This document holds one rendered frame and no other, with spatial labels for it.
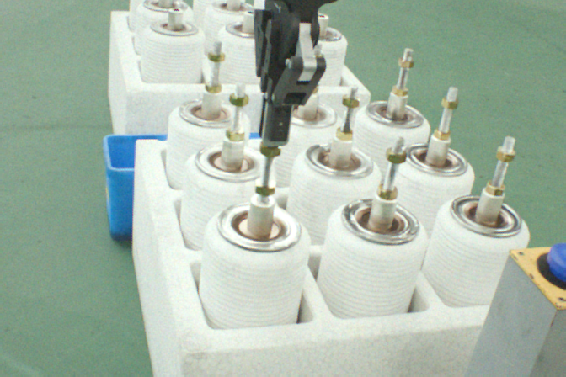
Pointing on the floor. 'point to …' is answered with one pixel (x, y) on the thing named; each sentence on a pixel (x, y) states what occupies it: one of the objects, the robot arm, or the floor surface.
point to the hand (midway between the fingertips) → (274, 119)
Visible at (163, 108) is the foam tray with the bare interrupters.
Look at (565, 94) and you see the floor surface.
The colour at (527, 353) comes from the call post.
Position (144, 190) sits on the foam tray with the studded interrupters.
